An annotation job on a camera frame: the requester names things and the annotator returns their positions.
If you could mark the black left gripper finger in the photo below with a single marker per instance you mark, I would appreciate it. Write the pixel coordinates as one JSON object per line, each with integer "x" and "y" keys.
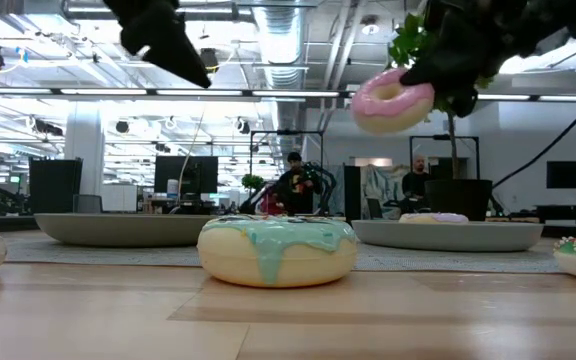
{"x": 163, "y": 40}

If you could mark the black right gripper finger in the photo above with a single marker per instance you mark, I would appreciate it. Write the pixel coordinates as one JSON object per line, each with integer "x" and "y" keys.
{"x": 448, "y": 70}
{"x": 467, "y": 100}

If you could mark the large pink frosted donut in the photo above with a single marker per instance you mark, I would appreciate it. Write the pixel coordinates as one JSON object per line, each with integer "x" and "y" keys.
{"x": 383, "y": 112}

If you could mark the large lilac frosted donut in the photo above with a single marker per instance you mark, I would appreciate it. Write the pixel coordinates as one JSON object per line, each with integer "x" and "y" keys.
{"x": 433, "y": 218}

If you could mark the large mint frosted donut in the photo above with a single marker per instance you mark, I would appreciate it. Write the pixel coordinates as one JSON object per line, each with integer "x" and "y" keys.
{"x": 278, "y": 250}

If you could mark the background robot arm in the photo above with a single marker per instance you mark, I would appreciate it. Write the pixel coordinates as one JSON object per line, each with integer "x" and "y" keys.
{"x": 325, "y": 180}

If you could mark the long ceiling light strip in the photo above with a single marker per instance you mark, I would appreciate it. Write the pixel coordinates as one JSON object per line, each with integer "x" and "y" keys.
{"x": 568, "y": 98}
{"x": 108, "y": 92}

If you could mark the person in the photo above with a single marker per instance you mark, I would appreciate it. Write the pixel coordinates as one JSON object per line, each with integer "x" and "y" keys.
{"x": 295, "y": 187}
{"x": 415, "y": 185}

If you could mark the potted green plant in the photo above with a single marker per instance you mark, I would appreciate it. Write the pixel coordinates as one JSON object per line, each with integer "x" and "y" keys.
{"x": 458, "y": 200}

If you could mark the blue white cloth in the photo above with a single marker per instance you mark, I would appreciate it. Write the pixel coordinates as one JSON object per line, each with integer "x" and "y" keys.
{"x": 383, "y": 187}

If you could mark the grey plate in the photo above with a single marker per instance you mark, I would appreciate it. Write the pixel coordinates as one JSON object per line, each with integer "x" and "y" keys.
{"x": 443, "y": 237}

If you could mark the black computer monitor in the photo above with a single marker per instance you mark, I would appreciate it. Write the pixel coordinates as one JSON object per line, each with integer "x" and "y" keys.
{"x": 203, "y": 175}

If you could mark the black partition panel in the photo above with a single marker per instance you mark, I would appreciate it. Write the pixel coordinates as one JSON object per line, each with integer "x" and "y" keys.
{"x": 352, "y": 192}

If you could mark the black desk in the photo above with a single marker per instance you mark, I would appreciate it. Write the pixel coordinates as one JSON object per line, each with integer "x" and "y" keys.
{"x": 568, "y": 209}

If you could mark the small background green plant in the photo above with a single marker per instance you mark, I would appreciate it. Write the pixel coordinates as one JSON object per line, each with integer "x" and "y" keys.
{"x": 253, "y": 181}

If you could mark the grey chair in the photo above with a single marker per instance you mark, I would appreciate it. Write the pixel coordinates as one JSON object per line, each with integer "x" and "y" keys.
{"x": 88, "y": 205}

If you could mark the black cabinet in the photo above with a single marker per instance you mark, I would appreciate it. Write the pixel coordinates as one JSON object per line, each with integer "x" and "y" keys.
{"x": 53, "y": 185}

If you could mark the olive green plate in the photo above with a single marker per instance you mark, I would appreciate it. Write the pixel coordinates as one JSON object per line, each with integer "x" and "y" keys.
{"x": 123, "y": 230}

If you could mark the grey woven placemat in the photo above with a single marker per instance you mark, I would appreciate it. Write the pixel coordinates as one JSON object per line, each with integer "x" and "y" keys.
{"x": 118, "y": 254}

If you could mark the silver ventilation duct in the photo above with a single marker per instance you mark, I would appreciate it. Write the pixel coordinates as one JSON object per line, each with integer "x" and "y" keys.
{"x": 280, "y": 40}

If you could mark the black wall monitor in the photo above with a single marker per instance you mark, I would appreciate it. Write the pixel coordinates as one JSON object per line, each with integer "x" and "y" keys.
{"x": 568, "y": 175}

